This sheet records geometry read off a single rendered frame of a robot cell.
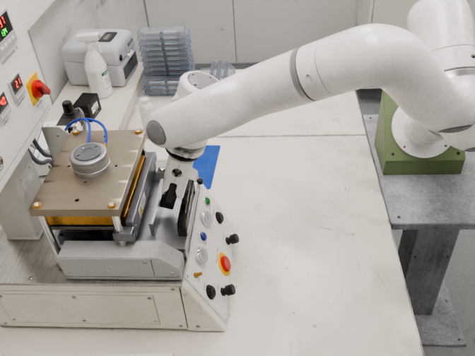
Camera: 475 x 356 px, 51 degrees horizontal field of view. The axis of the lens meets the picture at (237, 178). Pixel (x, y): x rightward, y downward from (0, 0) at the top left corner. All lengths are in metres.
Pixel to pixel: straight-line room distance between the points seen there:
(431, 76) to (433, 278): 1.32
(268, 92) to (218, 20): 2.76
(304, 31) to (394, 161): 2.13
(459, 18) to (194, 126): 0.45
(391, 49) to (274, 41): 2.88
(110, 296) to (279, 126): 0.93
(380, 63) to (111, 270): 0.67
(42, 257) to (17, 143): 0.27
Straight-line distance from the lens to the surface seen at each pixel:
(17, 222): 1.22
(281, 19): 3.54
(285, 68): 0.79
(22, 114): 1.12
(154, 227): 1.09
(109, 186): 1.04
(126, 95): 1.98
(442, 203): 1.55
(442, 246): 1.89
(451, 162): 1.63
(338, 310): 1.23
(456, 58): 0.84
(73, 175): 1.09
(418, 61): 0.77
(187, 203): 1.11
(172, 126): 0.85
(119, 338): 1.23
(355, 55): 0.73
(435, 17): 0.86
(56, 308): 1.22
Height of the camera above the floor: 1.75
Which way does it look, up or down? 40 degrees down
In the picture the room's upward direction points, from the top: 4 degrees counter-clockwise
